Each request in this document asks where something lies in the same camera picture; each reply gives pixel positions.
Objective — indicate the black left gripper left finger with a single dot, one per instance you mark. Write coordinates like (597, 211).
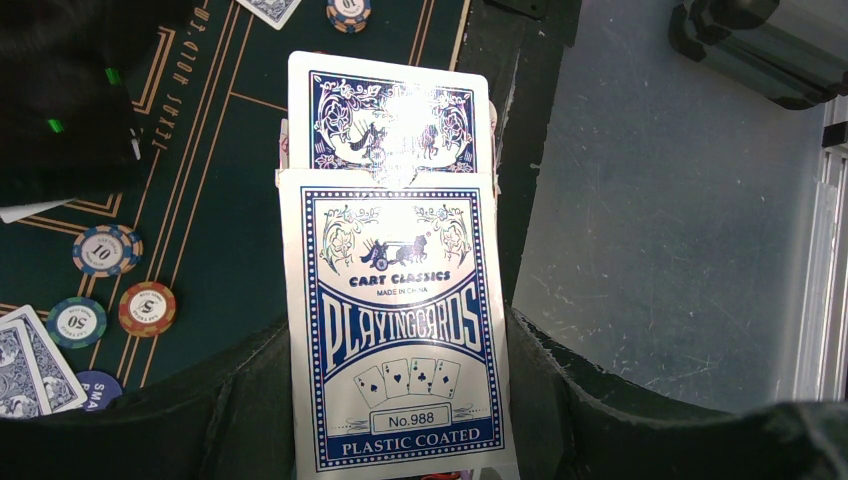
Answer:
(227, 417)

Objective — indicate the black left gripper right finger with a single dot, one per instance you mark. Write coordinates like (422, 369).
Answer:
(573, 420)

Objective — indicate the purple small blind button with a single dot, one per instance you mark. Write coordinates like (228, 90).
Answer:
(101, 389)

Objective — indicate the orange chip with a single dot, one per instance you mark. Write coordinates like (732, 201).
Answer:
(147, 309)

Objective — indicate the face-down card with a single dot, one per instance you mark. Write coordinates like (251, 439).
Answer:
(23, 395)
(64, 391)

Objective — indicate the blue playing card deck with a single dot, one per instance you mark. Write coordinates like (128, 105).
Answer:
(399, 358)

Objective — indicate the green chip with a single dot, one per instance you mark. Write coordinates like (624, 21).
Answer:
(76, 322)

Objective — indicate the white blue chips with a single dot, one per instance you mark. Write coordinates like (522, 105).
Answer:
(107, 250)

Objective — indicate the card of deck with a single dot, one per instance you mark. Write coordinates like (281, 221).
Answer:
(390, 120)

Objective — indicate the pink white poker chip stack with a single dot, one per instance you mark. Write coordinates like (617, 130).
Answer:
(348, 16)

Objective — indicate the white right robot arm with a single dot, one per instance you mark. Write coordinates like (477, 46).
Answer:
(68, 127)

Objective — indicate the green poker table mat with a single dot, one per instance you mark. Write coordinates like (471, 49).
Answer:
(208, 99)

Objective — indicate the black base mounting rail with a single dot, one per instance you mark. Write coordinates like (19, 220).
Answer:
(520, 54)

